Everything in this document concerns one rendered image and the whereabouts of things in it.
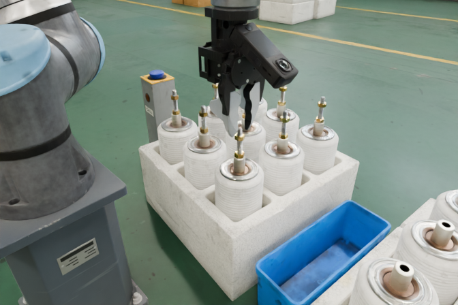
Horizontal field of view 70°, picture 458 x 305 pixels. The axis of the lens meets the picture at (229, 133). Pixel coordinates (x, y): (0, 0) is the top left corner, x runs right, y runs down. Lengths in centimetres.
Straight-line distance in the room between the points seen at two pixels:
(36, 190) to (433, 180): 106
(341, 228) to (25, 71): 71
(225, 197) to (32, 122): 34
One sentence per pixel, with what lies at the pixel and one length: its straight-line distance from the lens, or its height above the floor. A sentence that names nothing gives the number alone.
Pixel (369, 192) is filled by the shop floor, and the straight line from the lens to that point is 106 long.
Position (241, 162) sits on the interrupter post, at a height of 27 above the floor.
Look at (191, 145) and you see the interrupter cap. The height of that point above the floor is 25.
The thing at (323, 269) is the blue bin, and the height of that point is 0.
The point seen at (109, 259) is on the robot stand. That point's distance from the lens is 63.
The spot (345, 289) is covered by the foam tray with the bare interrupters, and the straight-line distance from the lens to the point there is 57.
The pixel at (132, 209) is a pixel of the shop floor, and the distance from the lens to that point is 96.
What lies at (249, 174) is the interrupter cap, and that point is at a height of 25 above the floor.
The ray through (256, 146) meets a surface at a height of 23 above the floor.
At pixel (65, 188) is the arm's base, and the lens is 52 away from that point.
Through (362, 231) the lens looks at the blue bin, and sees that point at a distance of 84.
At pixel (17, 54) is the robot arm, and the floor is 52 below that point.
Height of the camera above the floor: 62
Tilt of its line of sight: 29 degrees down
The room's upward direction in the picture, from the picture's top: straight up
